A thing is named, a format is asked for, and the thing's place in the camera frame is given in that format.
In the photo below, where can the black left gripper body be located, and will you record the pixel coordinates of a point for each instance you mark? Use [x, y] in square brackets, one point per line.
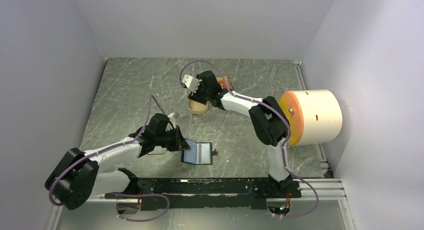
[168, 138]

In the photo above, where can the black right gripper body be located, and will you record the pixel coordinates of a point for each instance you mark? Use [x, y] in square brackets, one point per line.
[201, 96]

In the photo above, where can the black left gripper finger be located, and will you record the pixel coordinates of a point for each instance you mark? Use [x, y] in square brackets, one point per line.
[178, 136]
[182, 147]

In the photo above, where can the black card holder wallet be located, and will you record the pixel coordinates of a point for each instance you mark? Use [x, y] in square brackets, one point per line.
[200, 153]

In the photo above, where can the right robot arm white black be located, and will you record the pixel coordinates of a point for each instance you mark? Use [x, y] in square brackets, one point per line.
[270, 124]

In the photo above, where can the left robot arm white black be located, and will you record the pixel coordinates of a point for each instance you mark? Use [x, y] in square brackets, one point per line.
[80, 175]

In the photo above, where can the orange patterned card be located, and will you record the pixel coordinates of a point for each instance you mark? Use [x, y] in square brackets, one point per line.
[225, 82]

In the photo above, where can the beige oval tray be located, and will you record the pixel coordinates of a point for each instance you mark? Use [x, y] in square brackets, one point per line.
[196, 106]

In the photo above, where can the cream cylinder orange face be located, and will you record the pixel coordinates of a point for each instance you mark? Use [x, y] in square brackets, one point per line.
[314, 116]

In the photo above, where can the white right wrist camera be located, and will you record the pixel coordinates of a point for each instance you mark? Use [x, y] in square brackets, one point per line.
[191, 83]

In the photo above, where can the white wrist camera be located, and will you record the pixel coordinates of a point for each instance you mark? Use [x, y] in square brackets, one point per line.
[172, 117]
[191, 83]

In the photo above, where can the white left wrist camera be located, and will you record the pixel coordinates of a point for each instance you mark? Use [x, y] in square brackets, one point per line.
[172, 117]

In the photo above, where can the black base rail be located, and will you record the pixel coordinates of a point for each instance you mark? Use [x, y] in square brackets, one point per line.
[162, 193]

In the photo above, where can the aluminium frame extrusion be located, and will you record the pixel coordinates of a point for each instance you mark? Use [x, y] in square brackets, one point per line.
[312, 189]

